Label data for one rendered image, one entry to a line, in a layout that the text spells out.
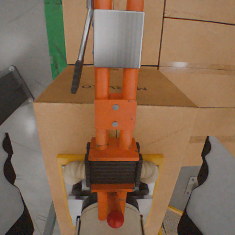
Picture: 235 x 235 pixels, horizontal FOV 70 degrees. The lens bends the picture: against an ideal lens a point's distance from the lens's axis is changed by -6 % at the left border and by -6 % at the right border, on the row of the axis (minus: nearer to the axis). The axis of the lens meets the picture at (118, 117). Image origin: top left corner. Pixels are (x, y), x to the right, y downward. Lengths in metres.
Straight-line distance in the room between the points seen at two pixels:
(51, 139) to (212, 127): 0.85
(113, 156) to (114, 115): 0.07
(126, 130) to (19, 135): 1.56
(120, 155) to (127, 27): 0.19
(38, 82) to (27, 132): 0.49
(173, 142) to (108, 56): 0.33
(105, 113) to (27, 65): 1.25
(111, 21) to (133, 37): 0.03
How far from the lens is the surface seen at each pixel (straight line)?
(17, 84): 1.51
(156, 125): 0.45
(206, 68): 0.91
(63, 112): 0.43
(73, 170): 0.43
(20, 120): 1.69
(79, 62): 0.24
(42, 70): 1.44
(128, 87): 0.25
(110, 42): 0.23
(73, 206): 0.58
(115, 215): 0.25
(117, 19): 0.23
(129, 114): 0.26
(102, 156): 0.29
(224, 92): 1.00
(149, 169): 0.43
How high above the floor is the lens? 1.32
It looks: 62 degrees down
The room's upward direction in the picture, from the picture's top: 174 degrees clockwise
